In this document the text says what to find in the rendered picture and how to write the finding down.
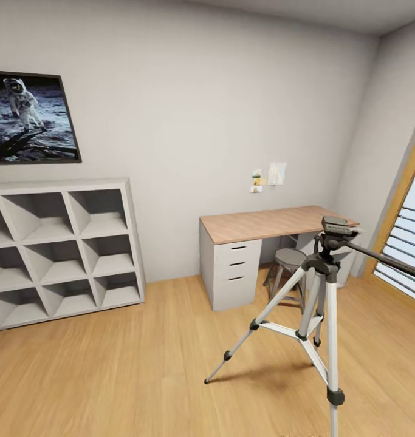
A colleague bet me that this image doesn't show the camera tripod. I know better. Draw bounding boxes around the camera tripod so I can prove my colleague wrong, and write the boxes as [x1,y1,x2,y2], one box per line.
[204,216,415,437]

